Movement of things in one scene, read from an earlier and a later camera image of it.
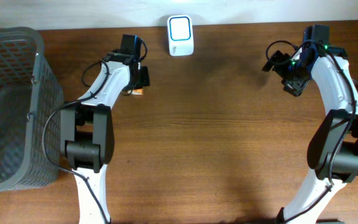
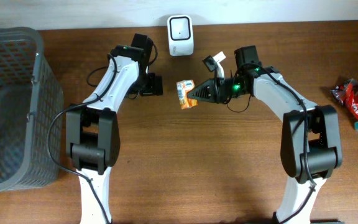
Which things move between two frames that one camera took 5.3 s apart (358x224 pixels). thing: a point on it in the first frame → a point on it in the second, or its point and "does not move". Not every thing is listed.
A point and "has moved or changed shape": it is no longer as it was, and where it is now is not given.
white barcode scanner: (180, 35) does not move
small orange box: (137, 91) has moved or changed shape
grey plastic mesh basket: (21, 110) does not move
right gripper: (295, 88) → (217, 88)
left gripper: (144, 79) → (155, 84)
